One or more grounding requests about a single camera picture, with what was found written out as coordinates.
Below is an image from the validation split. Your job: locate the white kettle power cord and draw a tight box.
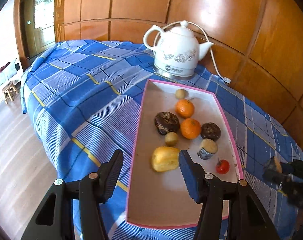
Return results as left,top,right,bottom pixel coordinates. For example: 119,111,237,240
153,21,232,84

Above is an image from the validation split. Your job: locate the small tan longan fruit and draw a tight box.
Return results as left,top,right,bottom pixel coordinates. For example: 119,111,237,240
165,132,179,147

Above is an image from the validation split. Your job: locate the pink shallow cardboard tray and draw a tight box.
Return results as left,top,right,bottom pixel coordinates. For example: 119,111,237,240
126,78,244,229

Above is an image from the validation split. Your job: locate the small wooden stool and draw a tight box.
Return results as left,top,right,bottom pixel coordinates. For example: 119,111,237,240
2,81,18,105

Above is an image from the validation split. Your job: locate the small red tomato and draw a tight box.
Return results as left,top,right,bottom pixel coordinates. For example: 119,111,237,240
215,159,230,174

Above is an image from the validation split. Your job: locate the wooden door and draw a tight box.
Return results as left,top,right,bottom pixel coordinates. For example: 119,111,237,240
14,0,55,70

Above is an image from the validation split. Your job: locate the wooden wall cabinet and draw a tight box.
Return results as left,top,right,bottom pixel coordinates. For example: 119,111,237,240
54,0,303,148

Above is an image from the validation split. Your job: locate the orange tangerine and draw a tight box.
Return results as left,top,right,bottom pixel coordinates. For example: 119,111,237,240
175,99,195,119
180,118,201,140

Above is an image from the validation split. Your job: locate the blue plaid tablecloth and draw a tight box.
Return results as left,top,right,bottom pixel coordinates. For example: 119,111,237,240
21,40,303,239

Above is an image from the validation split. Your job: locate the small tan round fruit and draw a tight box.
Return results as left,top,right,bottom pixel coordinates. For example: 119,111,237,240
175,89,188,100

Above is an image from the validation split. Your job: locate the white sofa with cushion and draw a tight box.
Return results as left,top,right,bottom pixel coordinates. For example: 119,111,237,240
0,59,23,88

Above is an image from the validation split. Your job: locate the white ceramic electric kettle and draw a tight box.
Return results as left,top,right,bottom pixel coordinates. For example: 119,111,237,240
143,20,214,80

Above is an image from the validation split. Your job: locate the dark brown oval fruit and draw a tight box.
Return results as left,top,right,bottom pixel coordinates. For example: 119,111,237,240
200,122,221,141

